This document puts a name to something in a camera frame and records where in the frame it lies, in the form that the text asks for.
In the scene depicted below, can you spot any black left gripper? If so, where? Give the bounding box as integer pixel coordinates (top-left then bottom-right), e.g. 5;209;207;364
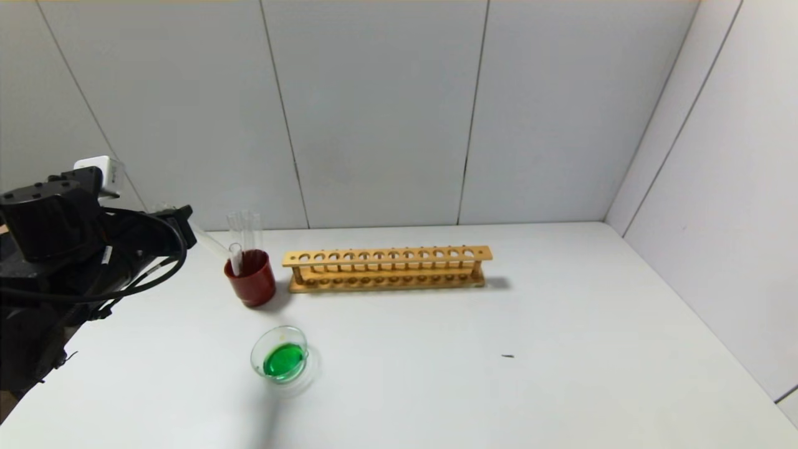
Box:
125;205;198;261

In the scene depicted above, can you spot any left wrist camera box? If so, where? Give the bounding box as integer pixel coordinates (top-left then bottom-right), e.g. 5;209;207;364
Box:
74;156;125;200

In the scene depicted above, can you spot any wooden test tube rack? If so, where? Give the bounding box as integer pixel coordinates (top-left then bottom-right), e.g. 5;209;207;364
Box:
282;246;493;294

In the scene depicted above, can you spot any dark red cup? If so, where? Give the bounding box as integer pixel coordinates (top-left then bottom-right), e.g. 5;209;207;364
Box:
224;250;277;308

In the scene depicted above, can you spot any test tube with yellow pigment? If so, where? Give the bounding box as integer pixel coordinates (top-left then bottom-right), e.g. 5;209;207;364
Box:
153;201;230;260

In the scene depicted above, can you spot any clear glass dish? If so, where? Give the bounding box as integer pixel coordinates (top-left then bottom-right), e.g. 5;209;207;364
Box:
251;325;320;395

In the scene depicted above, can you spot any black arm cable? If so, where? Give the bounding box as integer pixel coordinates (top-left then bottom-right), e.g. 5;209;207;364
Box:
0;208;189;305

